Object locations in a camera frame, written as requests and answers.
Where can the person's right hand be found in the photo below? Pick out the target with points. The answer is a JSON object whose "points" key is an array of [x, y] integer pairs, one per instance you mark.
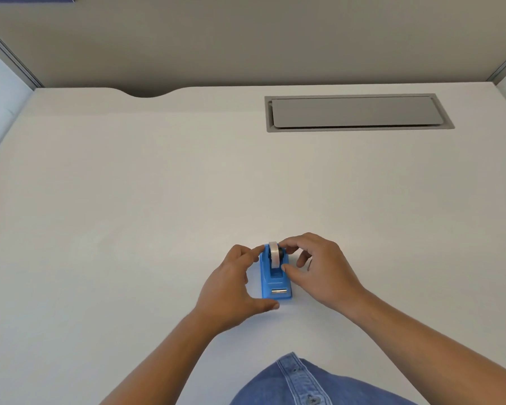
{"points": [[329, 274]]}

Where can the person's left hand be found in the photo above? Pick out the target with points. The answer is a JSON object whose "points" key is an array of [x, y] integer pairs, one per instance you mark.
{"points": [[223, 291]]}

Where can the person's left thumb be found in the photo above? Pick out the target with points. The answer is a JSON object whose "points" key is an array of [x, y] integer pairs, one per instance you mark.
{"points": [[259, 306]]}

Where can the person's right thumb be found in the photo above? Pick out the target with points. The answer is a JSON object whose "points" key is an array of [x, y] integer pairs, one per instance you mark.
{"points": [[297, 277]]}

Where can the person's right middle finger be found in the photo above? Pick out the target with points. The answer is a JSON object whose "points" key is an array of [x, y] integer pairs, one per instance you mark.
{"points": [[303, 258]]}

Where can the blue tape dispenser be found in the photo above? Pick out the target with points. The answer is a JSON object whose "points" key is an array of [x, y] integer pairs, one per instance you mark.
{"points": [[276, 282]]}

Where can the clear adhesive tape roll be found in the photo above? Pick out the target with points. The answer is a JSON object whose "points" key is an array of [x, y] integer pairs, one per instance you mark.
{"points": [[273, 255]]}

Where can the person's right forearm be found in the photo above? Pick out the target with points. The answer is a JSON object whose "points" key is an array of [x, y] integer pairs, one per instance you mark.
{"points": [[426, 350]]}

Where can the person's left forearm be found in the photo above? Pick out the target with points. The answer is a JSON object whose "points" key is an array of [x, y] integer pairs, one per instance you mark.
{"points": [[164, 362]]}

